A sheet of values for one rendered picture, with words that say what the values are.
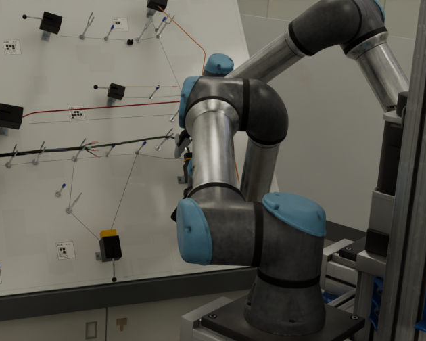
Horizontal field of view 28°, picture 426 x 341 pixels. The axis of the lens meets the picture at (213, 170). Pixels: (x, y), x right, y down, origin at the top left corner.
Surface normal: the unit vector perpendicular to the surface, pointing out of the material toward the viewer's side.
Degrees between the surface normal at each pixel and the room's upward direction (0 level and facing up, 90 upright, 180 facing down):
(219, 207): 21
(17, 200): 54
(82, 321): 90
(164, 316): 90
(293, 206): 7
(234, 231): 66
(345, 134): 90
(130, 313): 90
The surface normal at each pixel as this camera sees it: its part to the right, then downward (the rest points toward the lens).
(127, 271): 0.37, -0.33
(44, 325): 0.40, 0.29
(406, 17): -0.63, 0.18
